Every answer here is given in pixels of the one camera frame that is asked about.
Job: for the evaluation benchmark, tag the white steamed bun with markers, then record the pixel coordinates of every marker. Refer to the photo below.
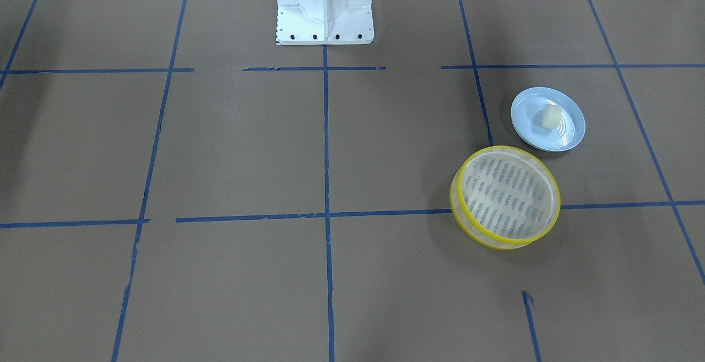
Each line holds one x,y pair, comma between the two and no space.
551,117

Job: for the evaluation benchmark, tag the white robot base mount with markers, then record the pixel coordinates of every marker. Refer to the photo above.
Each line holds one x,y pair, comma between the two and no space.
319,22

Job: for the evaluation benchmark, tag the yellow bamboo steamer basket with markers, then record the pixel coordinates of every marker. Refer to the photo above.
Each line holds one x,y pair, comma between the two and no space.
504,198

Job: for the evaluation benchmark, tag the light blue plate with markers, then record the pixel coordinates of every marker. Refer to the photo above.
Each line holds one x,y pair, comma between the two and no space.
526,117

